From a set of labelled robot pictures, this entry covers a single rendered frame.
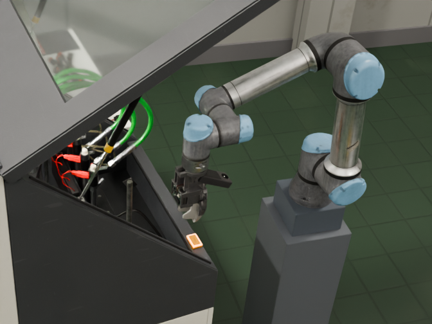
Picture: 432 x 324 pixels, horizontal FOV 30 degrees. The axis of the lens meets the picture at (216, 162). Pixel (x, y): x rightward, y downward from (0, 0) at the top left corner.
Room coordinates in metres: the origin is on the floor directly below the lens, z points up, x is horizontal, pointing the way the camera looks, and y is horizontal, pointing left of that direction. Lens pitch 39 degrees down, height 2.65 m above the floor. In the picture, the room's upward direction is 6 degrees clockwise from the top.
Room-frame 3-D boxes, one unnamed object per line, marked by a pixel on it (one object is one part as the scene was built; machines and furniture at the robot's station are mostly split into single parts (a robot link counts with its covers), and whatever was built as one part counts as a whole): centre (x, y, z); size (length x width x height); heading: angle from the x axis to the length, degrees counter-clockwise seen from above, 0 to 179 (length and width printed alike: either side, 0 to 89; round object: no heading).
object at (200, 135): (1.72, 0.05, 1.35); 0.09 x 0.08 x 0.11; 118
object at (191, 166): (1.72, 0.06, 1.27); 0.08 x 0.08 x 0.05
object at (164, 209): (1.92, 0.15, 0.87); 0.62 x 0.04 x 0.16; 29
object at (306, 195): (2.08, -0.33, 0.95); 0.15 x 0.15 x 0.10
